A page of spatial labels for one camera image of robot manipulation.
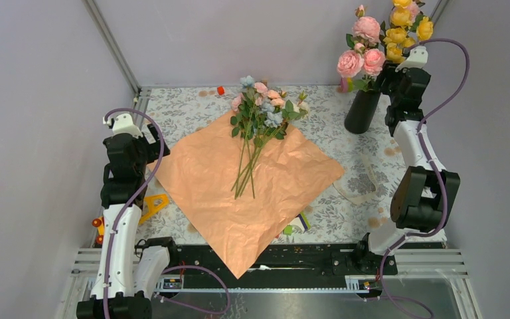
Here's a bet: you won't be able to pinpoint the yellow rose stem bunch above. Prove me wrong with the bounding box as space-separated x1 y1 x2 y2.
381 0 434 63

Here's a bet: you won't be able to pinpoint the peach wrapping paper sheet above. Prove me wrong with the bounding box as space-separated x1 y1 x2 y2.
151 112 344 278

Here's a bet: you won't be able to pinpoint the colourful flower bouquet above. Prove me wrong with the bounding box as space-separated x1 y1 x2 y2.
230 75 309 199

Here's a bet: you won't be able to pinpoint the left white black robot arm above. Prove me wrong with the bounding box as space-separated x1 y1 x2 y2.
76 124 180 318

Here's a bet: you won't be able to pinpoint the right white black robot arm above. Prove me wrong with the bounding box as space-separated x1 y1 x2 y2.
350 62 460 274

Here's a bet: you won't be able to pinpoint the black vase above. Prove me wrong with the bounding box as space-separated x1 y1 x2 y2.
344 90 381 134

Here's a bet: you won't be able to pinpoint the pink rose stems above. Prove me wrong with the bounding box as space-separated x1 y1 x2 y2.
337 5 386 91

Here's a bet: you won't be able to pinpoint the pink yellow green toy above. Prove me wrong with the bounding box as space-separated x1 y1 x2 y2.
337 77 354 93

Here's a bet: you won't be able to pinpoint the red yellow toy truck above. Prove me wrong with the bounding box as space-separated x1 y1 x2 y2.
92 194 169 247

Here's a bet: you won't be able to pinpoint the floral patterned table mat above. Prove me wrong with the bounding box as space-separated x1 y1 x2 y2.
135 86 406 243

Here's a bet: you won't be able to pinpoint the small green toy cube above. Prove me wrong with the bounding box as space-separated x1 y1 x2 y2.
282 225 293 236

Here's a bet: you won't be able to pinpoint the white purple toy block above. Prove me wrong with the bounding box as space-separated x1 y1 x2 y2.
289 214 304 233

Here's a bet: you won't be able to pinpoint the green long toy block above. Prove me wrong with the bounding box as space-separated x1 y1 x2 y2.
299 212 311 232

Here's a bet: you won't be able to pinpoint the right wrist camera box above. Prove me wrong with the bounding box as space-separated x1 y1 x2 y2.
395 46 428 72

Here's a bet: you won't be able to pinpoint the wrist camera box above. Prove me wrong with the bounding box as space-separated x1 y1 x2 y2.
395 46 428 72
103 113 143 138

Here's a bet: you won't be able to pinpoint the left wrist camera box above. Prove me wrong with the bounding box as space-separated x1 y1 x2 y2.
103 113 143 138

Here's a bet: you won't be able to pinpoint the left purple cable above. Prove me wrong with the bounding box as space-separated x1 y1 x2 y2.
102 108 232 319

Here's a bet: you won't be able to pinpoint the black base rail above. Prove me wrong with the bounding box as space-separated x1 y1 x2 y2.
155 242 398 292

